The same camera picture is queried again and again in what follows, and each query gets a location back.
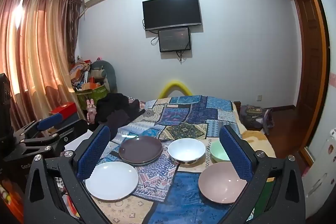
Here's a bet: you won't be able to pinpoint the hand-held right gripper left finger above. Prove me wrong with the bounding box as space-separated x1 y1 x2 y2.
24 124 116 224

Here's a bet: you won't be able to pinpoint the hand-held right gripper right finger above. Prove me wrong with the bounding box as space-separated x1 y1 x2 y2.
219 124 306 224

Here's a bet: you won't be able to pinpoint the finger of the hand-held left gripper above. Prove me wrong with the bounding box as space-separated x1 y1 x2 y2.
20 119 89 153
13 113 63 139

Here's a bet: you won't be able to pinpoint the green bowl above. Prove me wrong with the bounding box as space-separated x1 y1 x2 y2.
210 140 231 163

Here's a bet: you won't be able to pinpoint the white plate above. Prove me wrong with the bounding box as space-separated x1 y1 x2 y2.
85 161 139 201

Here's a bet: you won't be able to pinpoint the pink bowl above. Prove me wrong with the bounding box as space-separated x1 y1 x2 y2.
198 161 248 204

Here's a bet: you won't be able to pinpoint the dark brown plate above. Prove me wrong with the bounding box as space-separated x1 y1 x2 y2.
118 135 163 163

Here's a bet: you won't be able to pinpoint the white patterned bowl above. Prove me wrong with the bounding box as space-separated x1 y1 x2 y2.
168 138 206 165

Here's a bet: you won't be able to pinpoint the person's orange sleeved left forearm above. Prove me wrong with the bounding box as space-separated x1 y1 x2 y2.
0 177 25 223

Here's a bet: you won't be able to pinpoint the white cloth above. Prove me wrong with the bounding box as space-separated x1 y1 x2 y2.
63 130 98 155

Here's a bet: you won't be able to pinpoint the red box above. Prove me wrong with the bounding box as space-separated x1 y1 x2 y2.
50 102 78 117

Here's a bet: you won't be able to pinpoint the cream orange fleece blanket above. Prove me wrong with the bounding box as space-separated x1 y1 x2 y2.
238 106 277 203

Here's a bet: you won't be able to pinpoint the pink bunny toy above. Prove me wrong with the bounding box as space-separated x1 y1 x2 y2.
86 99 97 123

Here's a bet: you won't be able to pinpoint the green storage box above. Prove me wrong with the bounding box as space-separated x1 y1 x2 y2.
76 85 111 109

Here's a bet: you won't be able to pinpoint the grey patterned bag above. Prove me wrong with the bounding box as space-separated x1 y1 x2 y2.
240 105 275 135

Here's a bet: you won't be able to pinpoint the black clothes pile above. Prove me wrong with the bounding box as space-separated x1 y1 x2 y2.
94 93 146 140

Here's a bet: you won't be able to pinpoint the colourful clutter pile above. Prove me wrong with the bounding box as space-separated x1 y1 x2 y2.
69 56 104 93

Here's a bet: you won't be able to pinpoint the blue patchwork blanket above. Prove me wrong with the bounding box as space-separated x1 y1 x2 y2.
89 94 254 224

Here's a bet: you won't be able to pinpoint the orange brown curtains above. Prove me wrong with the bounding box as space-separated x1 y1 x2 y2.
0 0 80 132

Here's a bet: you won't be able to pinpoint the white suitcase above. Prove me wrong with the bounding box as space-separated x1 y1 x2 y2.
302 128 336 219

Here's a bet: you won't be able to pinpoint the yellow foam arch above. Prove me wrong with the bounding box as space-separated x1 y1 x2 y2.
158 80 193 98

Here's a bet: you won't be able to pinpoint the wooden door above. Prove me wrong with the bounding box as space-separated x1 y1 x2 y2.
291 0 330 161

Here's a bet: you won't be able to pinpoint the small black monitor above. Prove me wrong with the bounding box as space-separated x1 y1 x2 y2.
158 27 191 53

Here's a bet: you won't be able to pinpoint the white wardrobe door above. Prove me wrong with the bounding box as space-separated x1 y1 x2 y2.
301 0 336 169

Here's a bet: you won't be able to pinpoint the black wall television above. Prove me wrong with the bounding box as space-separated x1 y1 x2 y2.
142 0 202 31

